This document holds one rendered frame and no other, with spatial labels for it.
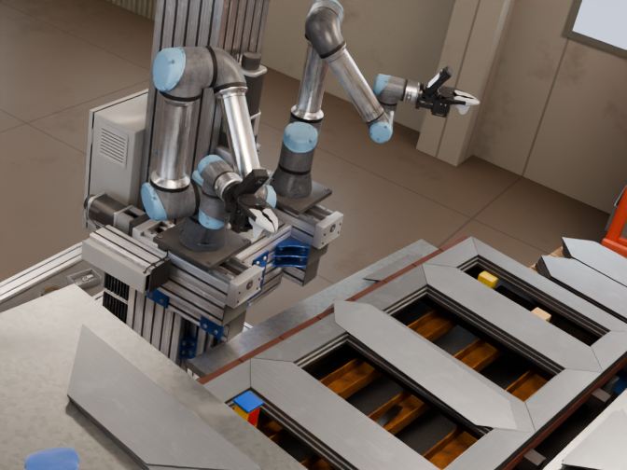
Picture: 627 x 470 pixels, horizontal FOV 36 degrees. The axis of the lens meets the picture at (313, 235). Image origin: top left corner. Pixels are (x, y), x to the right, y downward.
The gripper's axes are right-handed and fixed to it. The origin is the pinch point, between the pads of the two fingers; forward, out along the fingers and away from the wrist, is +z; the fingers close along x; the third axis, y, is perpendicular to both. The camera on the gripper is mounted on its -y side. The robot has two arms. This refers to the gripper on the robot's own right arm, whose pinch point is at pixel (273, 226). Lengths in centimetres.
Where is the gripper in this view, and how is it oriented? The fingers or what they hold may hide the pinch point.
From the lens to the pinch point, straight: 234.2
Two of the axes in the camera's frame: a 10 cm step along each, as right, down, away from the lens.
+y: -2.9, 8.5, 4.5
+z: 5.1, 5.3, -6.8
